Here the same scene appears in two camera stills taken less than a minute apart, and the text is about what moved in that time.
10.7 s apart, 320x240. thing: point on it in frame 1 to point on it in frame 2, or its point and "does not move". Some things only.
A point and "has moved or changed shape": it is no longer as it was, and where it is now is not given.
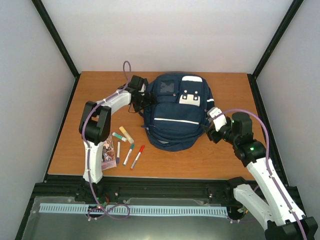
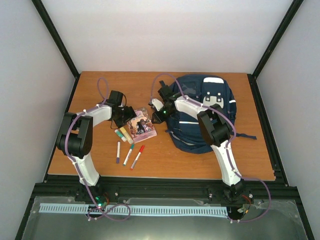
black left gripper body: [142, 102] to [123, 117]
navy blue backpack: [179, 116] has moved or changed shape
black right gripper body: [212, 133] to [165, 116]
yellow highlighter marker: [128, 137] does not move
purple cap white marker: [118, 152] does not move
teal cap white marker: [128, 155] does not move
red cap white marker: [141, 149] does not move
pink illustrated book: [108, 157] to [141, 127]
